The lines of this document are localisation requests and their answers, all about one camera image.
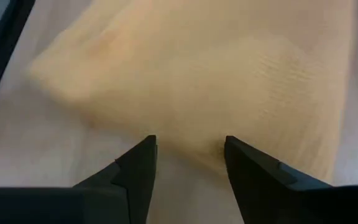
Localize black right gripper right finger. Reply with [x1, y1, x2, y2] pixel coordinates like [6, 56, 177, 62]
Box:
[224, 135, 358, 224]

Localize pale orange waffle towel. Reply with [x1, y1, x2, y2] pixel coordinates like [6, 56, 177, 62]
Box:
[26, 0, 358, 186]

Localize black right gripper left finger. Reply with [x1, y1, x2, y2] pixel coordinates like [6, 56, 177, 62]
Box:
[0, 134, 158, 224]

